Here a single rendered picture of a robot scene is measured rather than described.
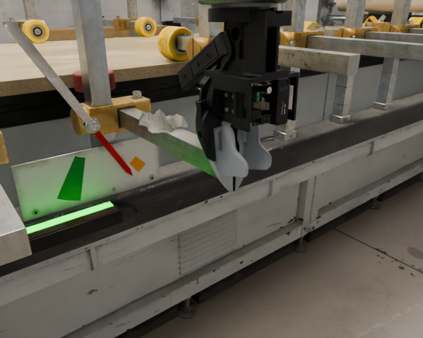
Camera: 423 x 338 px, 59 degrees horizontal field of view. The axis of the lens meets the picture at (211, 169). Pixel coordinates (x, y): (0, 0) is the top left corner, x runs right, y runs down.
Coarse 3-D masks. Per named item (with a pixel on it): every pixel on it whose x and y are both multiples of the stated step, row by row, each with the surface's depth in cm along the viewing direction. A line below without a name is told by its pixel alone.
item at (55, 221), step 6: (102, 204) 66; (108, 204) 66; (84, 210) 64; (90, 210) 64; (96, 210) 64; (66, 216) 63; (72, 216) 63; (78, 216) 63; (48, 222) 61; (54, 222) 61; (60, 222) 61; (30, 228) 59; (36, 228) 59; (42, 228) 59
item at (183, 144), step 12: (132, 108) 66; (120, 120) 65; (132, 120) 62; (132, 132) 63; (144, 132) 59; (180, 132) 54; (156, 144) 57; (168, 144) 54; (180, 144) 51; (192, 144) 49; (180, 156) 52; (192, 156) 50; (204, 156) 47; (204, 168) 48
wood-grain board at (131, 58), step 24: (0, 48) 119; (48, 48) 119; (72, 48) 119; (120, 48) 119; (144, 48) 119; (0, 72) 77; (24, 72) 77; (72, 72) 77; (120, 72) 82; (144, 72) 85; (168, 72) 89; (0, 96) 69
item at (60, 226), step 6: (102, 210) 64; (108, 210) 64; (114, 210) 64; (84, 216) 63; (90, 216) 63; (96, 216) 63; (66, 222) 61; (72, 222) 61; (78, 222) 61; (48, 228) 59; (54, 228) 59; (60, 228) 59; (30, 234) 58; (36, 234) 58; (42, 234) 58
